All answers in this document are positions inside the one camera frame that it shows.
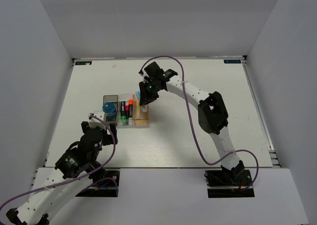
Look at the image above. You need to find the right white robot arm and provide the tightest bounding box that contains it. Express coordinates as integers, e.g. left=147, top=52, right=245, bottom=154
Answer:
left=139, top=61, right=245, bottom=185

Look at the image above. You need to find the orange cap highlighter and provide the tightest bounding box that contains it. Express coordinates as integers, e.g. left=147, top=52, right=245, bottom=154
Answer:
left=128, top=99, right=133, bottom=118

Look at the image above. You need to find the left corner label sticker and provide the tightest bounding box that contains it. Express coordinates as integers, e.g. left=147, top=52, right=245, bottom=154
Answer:
left=75, top=61, right=92, bottom=65

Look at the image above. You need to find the pastel blue marker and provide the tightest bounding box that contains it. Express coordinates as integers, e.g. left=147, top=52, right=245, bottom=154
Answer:
left=135, top=91, right=147, bottom=113

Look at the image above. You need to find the pastel yellow marker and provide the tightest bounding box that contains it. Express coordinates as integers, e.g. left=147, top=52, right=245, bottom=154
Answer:
left=133, top=100, right=141, bottom=120

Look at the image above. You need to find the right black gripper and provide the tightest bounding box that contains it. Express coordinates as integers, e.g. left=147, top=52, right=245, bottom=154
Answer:
left=139, top=80, right=160, bottom=106

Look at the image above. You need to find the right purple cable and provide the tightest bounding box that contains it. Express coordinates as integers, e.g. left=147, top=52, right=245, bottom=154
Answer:
left=142, top=56, right=260, bottom=191

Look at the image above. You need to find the corner label sticker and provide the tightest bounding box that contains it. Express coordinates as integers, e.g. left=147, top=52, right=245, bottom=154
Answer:
left=75, top=61, right=92, bottom=65
left=223, top=59, right=241, bottom=64

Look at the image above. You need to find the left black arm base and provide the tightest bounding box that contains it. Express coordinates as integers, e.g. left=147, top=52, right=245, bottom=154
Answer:
left=76, top=170, right=120, bottom=198

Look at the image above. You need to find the green cap highlighter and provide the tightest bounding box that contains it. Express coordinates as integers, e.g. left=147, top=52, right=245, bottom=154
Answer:
left=120, top=101, right=126, bottom=120

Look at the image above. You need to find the right corner label sticker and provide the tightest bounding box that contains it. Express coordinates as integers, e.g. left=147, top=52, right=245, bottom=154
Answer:
left=223, top=59, right=241, bottom=64

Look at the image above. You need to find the tan plastic container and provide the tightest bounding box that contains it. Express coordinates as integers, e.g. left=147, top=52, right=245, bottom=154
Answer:
left=132, top=94, right=149, bottom=127

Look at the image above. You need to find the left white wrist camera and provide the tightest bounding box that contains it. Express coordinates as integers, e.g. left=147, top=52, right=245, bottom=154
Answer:
left=88, top=111, right=105, bottom=128

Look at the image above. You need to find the clear plastic container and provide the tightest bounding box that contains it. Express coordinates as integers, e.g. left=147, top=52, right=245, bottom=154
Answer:
left=117, top=94, right=135, bottom=128

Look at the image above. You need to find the dark grey plastic container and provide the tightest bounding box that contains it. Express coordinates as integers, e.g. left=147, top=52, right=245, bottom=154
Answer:
left=102, top=95, right=118, bottom=125

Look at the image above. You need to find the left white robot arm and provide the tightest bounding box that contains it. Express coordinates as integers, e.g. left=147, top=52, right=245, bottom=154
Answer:
left=6, top=121, right=118, bottom=225

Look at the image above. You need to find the pink cap highlighter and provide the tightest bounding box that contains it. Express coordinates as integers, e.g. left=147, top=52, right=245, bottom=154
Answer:
left=125, top=105, right=129, bottom=119

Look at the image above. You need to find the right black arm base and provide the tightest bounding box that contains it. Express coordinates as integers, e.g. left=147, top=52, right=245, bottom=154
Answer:
left=204, top=170, right=255, bottom=198

